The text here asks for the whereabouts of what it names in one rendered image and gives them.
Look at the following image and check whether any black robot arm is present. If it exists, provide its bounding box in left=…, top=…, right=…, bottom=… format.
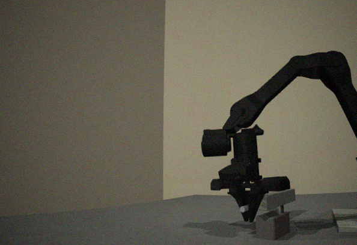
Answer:
left=201, top=50, right=357, bottom=187

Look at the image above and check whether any grey cylinder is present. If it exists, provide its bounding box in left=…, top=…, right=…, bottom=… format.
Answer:
left=240, top=201, right=264, bottom=213

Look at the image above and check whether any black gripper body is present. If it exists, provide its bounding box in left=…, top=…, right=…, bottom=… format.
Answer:
left=210, top=153, right=290, bottom=193

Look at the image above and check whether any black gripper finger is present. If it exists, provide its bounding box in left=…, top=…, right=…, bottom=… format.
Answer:
left=227, top=190, right=250, bottom=222
left=245, top=191, right=269, bottom=222

